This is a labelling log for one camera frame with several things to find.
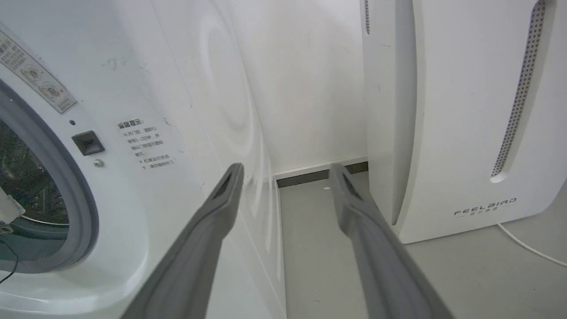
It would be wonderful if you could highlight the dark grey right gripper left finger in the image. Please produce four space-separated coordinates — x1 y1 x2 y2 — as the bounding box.
120 163 245 319

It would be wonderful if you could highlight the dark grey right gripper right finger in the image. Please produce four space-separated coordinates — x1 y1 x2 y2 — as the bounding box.
328 163 454 319

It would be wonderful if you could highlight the white front-load washing machine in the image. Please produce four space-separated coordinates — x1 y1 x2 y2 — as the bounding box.
0 0 287 319

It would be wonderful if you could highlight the grey rubber door gasket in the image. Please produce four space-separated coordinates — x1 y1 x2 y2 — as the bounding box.
0 79 100 274

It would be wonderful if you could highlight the black door latch socket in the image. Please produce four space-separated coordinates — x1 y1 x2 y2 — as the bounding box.
71 130 105 156

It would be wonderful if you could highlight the white Feelbird air purifier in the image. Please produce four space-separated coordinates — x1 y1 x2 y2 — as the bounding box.
361 0 567 244

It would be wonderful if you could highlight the white left gripper part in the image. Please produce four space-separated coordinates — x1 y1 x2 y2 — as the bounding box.
0 186 26 234

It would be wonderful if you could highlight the warning label sticker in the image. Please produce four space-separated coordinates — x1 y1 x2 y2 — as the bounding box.
0 30 78 114

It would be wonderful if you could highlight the white power cable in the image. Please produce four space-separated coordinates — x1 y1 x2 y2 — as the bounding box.
497 223 567 268

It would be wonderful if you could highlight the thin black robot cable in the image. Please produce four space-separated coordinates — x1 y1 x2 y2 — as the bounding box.
0 239 19 284

